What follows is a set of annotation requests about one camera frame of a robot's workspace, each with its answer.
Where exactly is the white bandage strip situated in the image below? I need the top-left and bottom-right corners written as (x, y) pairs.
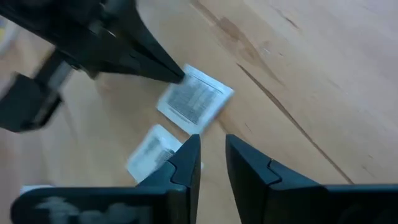
top-left (20, 184), bottom-right (54, 195)

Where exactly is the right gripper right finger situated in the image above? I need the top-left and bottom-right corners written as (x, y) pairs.
top-left (225, 134), bottom-right (327, 224)

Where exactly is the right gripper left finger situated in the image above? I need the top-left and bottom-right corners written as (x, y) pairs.
top-left (136, 134), bottom-right (202, 224)

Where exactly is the white printed wipe packet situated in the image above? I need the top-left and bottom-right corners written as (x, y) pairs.
top-left (126, 124), bottom-right (184, 184)
top-left (156, 64), bottom-right (234, 136)

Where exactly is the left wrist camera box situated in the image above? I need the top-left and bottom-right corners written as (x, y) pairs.
top-left (0, 52), bottom-right (74, 133)

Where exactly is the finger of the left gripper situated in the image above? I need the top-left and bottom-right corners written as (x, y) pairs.
top-left (55, 30), bottom-right (183, 84)
top-left (104, 0), bottom-right (186, 78)

